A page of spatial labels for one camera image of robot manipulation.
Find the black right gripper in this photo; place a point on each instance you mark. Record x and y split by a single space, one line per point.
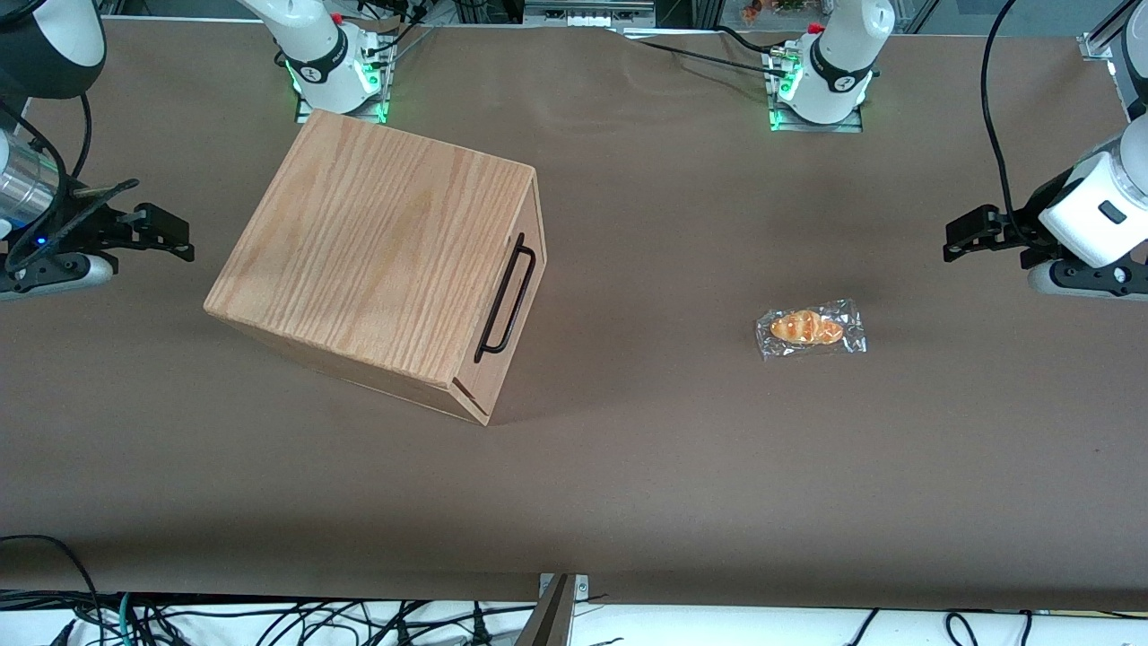
79 227

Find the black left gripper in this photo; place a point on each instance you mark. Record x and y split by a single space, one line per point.
1015 232

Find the light wooden drawer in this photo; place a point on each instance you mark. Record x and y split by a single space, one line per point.
516 305

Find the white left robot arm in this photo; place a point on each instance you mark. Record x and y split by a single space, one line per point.
834 54

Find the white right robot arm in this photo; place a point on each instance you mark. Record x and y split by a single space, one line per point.
314 54

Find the light wooden drawer cabinet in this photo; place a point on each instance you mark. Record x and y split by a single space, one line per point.
359 260

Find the bread roll in clear wrapper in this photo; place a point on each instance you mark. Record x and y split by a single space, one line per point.
807 328

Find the grey background equipment rack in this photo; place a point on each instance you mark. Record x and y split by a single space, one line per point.
587 11

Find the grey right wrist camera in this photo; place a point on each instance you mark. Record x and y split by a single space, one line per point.
63 274

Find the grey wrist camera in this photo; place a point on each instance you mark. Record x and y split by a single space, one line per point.
63 274
1085 278

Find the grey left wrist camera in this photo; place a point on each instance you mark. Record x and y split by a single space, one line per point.
1085 278

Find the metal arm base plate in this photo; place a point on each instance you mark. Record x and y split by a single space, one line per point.
381 85
852 121

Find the aluminium frame profile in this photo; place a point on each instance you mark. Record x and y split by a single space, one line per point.
1099 40

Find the silver metal bracket plate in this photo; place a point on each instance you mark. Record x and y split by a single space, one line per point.
581 588

